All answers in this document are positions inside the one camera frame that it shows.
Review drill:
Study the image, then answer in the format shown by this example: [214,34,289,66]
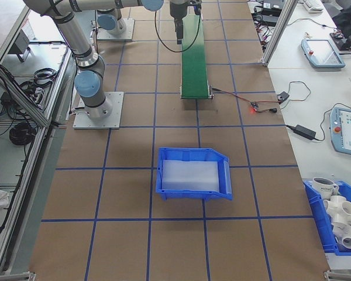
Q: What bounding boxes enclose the green conveyor belt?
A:
[180,14,214,100]

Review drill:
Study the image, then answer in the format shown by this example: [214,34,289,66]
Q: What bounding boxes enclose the black power brick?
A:
[261,0,283,12]
[256,13,277,26]

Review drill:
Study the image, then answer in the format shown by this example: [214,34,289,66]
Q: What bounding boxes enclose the white keyboard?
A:
[302,0,324,14]

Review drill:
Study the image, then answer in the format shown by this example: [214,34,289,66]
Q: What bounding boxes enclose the grey blue teach pendant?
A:
[300,37,346,70]
[329,105,351,156]

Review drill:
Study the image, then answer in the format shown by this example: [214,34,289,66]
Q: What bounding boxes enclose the grey metal box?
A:
[7,29,33,62]

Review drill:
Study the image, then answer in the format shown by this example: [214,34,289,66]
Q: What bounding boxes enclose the black power adapter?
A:
[294,124,316,140]

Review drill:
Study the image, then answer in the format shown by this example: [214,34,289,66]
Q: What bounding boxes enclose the small black electronics module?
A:
[330,31,347,50]

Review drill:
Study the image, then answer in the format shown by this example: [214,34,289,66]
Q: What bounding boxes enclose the blue open-front plastic bin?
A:
[154,147,233,202]

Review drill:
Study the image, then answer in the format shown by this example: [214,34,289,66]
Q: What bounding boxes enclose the black fabric bundle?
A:
[332,0,351,65]

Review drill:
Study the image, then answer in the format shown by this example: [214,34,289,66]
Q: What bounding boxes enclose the white mug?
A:
[311,177,339,198]

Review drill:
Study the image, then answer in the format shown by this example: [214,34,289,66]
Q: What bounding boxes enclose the blue plastic parts bin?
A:
[302,180,351,257]

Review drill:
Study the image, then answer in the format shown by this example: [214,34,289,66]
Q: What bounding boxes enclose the white PVC pipe fitting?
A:
[323,195,351,225]
[332,222,351,251]

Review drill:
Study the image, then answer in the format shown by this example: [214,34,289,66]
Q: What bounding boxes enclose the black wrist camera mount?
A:
[190,0,203,16]

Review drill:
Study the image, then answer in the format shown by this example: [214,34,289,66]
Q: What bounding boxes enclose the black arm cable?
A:
[154,8,202,53]

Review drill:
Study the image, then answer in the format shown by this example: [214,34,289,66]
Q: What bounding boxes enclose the white square base plate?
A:
[96,18,135,41]
[72,91,125,130]

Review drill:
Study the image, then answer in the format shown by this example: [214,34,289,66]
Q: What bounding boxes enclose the red black conveyor wire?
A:
[211,86,254,105]

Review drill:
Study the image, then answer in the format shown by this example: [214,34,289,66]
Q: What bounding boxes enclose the aluminium extrusion post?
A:
[261,0,296,67]

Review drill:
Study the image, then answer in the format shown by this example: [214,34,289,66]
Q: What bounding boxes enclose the black adapter cable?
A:
[285,102,351,142]

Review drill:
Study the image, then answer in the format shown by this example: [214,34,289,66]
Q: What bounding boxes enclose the black cable coil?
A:
[9,122,37,146]
[32,67,58,86]

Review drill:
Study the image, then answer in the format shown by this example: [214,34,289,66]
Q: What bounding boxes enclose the V-shaped metal bar frame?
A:
[0,0,77,281]

